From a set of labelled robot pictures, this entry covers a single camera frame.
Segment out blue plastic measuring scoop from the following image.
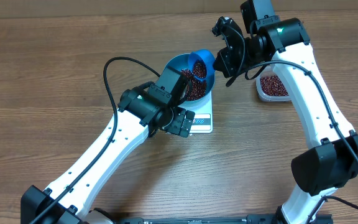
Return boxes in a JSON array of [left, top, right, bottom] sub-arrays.
[[187, 49, 215, 81]]

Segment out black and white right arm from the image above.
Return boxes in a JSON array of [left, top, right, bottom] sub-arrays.
[[212, 1, 358, 223]]

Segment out red beans in scoop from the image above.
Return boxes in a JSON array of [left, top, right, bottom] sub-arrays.
[[192, 60, 207, 79]]

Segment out white digital kitchen scale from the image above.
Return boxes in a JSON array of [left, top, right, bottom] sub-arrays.
[[180, 91, 213, 134]]

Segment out teal bowl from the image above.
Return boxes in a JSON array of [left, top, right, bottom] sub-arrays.
[[165, 52, 215, 103]]

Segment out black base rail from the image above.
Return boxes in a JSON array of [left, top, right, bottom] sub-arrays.
[[88, 208, 334, 224]]

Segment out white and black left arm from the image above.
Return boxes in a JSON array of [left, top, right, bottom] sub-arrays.
[[21, 86, 195, 223]]

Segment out red beans in bowl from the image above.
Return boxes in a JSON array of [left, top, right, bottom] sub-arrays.
[[181, 69, 207, 101]]

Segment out clear plastic container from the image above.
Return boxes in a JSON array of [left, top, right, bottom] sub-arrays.
[[256, 66, 291, 103]]

